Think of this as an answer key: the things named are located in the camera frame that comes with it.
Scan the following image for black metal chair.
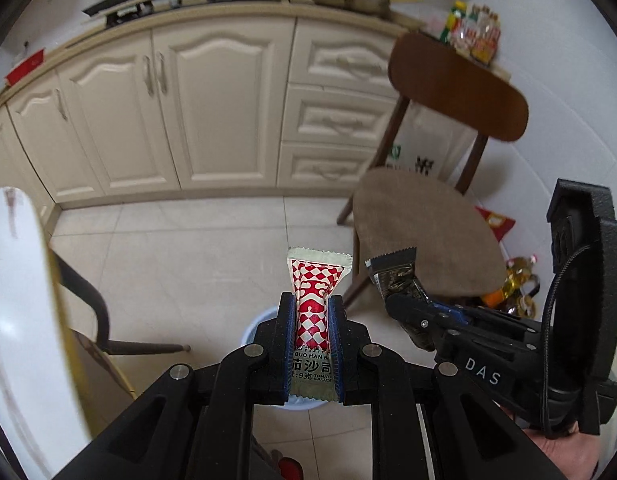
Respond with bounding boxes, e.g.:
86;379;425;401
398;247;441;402
49;249;190;404

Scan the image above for round white marble table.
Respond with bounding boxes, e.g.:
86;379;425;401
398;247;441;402
0;186;90;479

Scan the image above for wooden chair with beige seat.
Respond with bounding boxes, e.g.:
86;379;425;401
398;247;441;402
337;32;529;306

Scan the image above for red packet on floor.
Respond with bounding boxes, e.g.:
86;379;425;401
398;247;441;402
476;206;516;242

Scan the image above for cream lower cabinets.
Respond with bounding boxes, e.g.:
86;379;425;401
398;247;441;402
0;3;426;224

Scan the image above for red plastic basin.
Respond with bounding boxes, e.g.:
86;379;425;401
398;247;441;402
6;49;45;87

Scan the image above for person's right hand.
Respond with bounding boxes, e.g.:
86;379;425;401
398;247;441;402
523;422;601;480

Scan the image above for black gold snack wrapper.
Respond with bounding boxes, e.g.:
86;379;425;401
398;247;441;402
365;247;432;318

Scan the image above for cooking oil bottle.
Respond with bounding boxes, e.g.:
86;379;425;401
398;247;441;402
481;255;541;318

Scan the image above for condiment bottles group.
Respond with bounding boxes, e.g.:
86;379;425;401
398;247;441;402
439;0;502;67

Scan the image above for red white patterned snack wrapper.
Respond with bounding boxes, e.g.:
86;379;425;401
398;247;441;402
287;247;352;402

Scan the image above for white shopping bag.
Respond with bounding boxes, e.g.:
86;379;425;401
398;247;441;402
386;103;477;181

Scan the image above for blue trash bin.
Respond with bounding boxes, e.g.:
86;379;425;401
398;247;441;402
239;306;335;413

